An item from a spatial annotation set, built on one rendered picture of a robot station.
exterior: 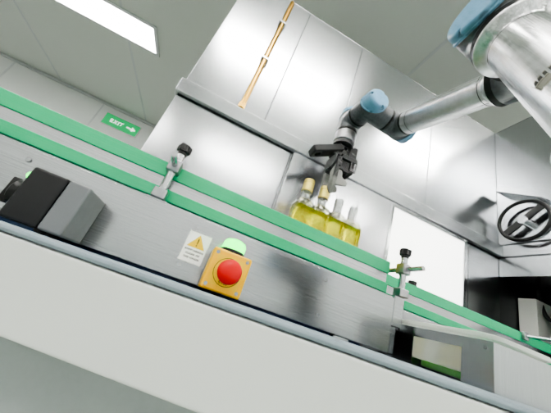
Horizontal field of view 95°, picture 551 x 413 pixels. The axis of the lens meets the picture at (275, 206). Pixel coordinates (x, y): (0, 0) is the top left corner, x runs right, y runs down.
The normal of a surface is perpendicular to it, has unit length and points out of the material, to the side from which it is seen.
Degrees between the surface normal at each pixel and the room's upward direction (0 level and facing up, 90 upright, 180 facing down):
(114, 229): 90
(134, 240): 90
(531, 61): 92
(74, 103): 90
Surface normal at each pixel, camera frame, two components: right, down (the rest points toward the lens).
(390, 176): 0.33, -0.27
